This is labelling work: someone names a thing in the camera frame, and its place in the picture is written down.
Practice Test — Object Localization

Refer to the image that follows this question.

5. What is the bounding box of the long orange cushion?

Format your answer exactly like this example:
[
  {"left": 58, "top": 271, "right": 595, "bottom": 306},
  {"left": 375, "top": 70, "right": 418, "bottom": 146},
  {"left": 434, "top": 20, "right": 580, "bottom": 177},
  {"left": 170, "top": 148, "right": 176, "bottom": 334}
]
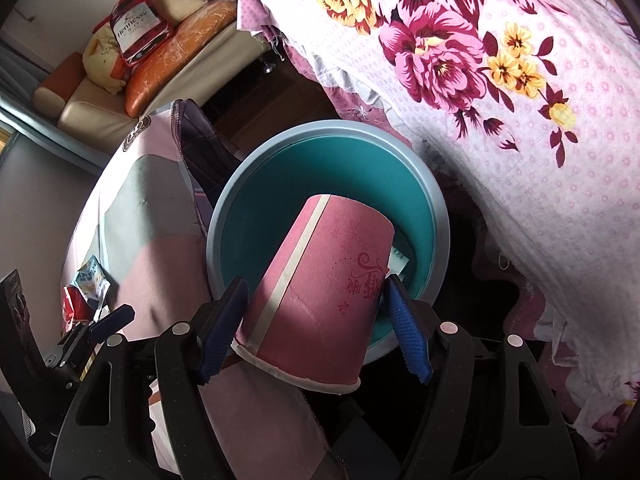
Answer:
[{"left": 125, "top": 0, "right": 238, "bottom": 118}]

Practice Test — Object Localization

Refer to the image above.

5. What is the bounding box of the beige pillow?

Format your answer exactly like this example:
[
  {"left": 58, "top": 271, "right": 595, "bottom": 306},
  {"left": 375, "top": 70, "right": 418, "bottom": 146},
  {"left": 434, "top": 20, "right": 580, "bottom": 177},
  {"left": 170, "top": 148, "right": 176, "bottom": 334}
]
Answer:
[{"left": 155, "top": 0, "right": 206, "bottom": 28}]

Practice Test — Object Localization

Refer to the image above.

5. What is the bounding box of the pink grey patchwork blanket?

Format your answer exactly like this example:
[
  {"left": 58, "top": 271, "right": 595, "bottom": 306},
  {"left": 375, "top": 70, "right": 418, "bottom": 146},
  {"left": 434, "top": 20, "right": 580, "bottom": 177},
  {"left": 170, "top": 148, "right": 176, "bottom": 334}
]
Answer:
[{"left": 60, "top": 102, "right": 351, "bottom": 480}]

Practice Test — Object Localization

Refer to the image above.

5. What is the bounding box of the orange sofa armrest cushion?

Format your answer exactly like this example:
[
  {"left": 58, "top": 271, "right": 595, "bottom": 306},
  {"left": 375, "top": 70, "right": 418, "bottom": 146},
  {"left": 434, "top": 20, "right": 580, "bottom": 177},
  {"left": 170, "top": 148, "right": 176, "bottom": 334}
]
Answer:
[{"left": 32, "top": 52, "right": 86, "bottom": 106}]

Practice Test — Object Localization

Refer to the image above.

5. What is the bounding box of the teal plastic bin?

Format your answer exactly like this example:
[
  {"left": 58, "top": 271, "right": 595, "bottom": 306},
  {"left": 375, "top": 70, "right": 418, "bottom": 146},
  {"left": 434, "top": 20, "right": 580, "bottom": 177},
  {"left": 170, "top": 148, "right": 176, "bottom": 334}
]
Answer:
[{"left": 206, "top": 120, "right": 451, "bottom": 366}]

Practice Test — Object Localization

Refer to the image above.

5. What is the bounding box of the pink paper cup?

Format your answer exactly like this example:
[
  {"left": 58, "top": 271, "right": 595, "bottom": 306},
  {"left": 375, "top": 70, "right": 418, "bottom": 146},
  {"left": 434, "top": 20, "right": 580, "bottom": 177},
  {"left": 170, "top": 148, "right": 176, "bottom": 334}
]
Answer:
[{"left": 232, "top": 193, "right": 396, "bottom": 395}]

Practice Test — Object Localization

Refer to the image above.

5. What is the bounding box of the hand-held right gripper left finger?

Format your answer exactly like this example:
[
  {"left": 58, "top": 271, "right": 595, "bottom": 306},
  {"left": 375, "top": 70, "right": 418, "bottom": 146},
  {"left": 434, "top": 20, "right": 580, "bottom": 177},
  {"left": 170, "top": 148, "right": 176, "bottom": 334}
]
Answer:
[{"left": 50, "top": 276, "right": 251, "bottom": 480}]

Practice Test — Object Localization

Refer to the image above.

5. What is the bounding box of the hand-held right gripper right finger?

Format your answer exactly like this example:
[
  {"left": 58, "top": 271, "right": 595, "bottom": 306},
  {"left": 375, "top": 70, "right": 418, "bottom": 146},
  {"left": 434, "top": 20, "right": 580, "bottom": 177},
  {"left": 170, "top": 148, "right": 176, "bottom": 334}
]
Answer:
[{"left": 385, "top": 274, "right": 576, "bottom": 480}]

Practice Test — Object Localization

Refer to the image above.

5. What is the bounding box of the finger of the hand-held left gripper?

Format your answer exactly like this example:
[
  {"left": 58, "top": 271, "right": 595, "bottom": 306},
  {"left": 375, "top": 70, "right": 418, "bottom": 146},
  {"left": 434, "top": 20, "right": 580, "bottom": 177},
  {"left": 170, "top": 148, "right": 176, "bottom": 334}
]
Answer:
[{"left": 90, "top": 304, "right": 136, "bottom": 342}]

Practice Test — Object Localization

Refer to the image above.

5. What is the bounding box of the red snack packet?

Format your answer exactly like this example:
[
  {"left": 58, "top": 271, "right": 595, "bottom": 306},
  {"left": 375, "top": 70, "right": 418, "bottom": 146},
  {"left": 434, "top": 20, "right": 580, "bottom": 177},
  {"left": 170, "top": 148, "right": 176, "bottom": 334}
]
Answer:
[{"left": 61, "top": 284, "right": 96, "bottom": 333}]

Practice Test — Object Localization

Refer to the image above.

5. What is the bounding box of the yellow plush toy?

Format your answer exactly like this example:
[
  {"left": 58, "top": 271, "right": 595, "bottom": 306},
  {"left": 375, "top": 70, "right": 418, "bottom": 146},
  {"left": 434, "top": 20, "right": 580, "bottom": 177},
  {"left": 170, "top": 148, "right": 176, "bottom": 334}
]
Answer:
[{"left": 82, "top": 25, "right": 128, "bottom": 98}]

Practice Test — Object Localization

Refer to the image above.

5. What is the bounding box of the bottle-shaped pillow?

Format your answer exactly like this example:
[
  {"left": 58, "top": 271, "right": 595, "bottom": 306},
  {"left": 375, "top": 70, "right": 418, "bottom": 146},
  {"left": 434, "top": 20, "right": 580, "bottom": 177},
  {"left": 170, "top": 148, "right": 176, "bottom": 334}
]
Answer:
[{"left": 102, "top": 0, "right": 176, "bottom": 66}]

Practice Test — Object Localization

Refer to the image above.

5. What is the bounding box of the beige sofa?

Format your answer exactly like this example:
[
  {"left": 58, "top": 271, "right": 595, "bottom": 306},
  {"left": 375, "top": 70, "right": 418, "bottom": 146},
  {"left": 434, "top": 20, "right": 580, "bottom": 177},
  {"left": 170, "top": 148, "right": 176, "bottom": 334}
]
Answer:
[{"left": 32, "top": 0, "right": 273, "bottom": 133}]

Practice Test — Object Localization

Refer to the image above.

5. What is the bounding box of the grey curtain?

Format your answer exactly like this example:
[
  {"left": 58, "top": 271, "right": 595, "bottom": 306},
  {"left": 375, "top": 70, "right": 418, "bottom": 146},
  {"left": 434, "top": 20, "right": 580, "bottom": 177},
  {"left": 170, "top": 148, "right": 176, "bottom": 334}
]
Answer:
[{"left": 0, "top": 35, "right": 108, "bottom": 173}]

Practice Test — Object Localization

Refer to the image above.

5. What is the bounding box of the dark purple cloth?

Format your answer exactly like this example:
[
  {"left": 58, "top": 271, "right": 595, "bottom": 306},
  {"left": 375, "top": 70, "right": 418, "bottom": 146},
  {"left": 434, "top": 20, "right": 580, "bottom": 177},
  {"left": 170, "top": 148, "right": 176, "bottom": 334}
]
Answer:
[{"left": 172, "top": 100, "right": 246, "bottom": 241}]

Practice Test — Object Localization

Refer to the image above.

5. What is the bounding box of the pink floral bedsheet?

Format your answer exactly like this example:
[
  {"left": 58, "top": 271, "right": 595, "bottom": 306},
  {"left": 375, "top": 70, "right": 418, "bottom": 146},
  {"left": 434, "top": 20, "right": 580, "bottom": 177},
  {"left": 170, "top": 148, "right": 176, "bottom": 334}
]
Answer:
[{"left": 235, "top": 0, "right": 640, "bottom": 451}]

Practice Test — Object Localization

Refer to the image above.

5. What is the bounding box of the light blue snack packet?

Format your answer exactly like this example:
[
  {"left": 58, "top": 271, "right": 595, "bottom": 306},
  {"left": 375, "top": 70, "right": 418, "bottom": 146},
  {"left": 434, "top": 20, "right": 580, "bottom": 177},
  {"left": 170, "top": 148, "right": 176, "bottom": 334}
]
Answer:
[{"left": 75, "top": 255, "right": 112, "bottom": 306}]

